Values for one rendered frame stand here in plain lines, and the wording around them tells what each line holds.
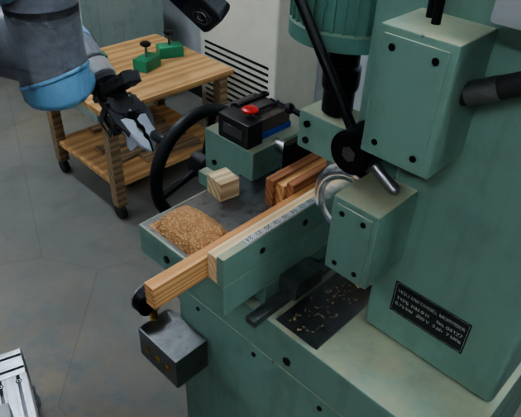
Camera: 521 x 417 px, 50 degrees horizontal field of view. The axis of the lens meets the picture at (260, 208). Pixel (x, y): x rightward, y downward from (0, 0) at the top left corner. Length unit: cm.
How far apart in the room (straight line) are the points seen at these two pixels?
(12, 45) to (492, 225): 57
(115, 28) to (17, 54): 246
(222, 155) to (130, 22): 212
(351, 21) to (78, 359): 147
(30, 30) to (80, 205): 199
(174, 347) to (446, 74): 75
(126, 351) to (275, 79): 128
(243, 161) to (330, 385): 43
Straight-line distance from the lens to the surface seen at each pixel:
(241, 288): 85
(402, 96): 61
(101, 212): 251
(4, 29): 66
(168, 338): 113
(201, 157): 123
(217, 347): 110
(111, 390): 184
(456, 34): 60
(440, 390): 88
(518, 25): 56
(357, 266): 73
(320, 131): 91
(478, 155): 68
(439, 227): 75
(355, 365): 87
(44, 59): 63
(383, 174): 72
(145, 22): 319
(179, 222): 90
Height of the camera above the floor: 148
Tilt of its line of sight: 37 degrees down
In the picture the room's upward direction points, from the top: 3 degrees clockwise
